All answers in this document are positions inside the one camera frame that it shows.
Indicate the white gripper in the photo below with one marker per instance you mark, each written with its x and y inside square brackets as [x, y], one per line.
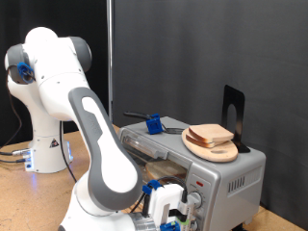
[166, 199]

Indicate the metal spatula with blue block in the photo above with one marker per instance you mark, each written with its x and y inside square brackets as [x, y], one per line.
[154, 124]

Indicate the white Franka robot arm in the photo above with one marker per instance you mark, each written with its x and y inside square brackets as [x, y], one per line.
[106, 154]

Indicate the silver oven knob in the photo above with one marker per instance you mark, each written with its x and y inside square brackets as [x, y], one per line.
[197, 199]
[195, 224]

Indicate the red oven indicator light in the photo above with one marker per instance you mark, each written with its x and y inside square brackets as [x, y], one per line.
[199, 184]

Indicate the silver toaster oven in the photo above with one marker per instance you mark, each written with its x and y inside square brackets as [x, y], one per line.
[224, 199]

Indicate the round wooden serving board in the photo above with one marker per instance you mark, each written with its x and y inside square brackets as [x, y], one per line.
[218, 154]

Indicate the black metal bookend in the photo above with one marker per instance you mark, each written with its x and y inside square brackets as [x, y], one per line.
[239, 99]

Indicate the metal pole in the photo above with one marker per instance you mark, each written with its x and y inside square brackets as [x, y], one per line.
[110, 48]

